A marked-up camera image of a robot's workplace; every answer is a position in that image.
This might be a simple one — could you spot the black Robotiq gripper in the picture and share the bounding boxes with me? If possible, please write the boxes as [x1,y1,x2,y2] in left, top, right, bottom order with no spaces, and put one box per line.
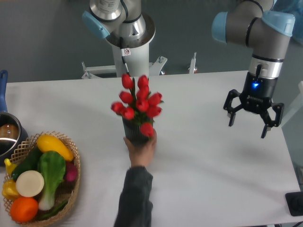
[223,71,285,139]

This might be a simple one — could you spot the red tulip bouquet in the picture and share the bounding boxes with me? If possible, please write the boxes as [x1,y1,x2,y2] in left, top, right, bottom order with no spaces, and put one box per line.
[111,74,163,138]

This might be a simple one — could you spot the dark grey ribbed vase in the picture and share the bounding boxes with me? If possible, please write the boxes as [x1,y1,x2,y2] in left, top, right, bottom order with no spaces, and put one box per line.
[122,113,155,146]

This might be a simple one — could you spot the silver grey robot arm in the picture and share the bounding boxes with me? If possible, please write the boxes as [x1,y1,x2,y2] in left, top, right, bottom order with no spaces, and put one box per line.
[82,0,295,136]

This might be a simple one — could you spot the dark grey sleeved forearm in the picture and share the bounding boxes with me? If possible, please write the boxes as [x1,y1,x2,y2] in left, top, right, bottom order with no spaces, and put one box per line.
[114,166,153,227]

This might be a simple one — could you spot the person's bare hand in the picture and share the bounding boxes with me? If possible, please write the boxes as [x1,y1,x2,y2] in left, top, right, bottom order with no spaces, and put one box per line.
[124,130,157,168]

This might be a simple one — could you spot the black device at edge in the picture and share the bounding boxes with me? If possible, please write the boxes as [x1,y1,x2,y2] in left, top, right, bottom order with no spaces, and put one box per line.
[285,192,303,217]

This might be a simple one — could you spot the purple red radish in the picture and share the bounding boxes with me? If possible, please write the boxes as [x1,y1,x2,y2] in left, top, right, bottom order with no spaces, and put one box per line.
[64,162,78,183]

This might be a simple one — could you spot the woven wicker basket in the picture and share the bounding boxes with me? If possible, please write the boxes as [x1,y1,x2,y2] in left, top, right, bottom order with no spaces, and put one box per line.
[10,131,80,227]

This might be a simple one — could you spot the green bok choy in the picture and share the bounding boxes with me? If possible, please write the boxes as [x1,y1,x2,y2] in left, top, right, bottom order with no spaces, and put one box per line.
[38,151,66,211]

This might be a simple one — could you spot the yellow squash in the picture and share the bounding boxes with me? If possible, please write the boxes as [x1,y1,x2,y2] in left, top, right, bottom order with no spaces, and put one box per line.
[36,134,74,162]

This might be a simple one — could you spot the green chili pepper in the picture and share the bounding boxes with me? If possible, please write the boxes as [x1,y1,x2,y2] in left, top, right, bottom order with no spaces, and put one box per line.
[36,200,68,221]

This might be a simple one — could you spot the dark green cucumber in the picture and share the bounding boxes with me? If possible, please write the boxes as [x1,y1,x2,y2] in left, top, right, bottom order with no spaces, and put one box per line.
[11,147,43,181]

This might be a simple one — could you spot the white round radish slice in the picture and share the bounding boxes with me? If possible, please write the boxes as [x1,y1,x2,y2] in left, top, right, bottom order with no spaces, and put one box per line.
[16,170,45,197]

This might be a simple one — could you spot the small yellow gourd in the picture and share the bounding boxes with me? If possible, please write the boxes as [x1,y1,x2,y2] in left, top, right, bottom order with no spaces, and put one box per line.
[4,158,17,175]

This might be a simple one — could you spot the orange fruit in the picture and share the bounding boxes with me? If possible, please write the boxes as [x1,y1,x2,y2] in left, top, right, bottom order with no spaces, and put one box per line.
[10,197,38,223]

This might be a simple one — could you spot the yellow bell pepper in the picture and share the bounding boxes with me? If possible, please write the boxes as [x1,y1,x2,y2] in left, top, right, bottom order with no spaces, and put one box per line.
[2,179,20,201]

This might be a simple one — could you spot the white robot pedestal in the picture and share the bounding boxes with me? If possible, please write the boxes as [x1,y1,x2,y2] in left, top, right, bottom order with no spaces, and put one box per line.
[81,11,199,79]

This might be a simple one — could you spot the blue handled saucepan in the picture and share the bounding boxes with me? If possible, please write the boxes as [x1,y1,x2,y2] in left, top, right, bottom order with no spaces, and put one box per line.
[0,70,28,166]

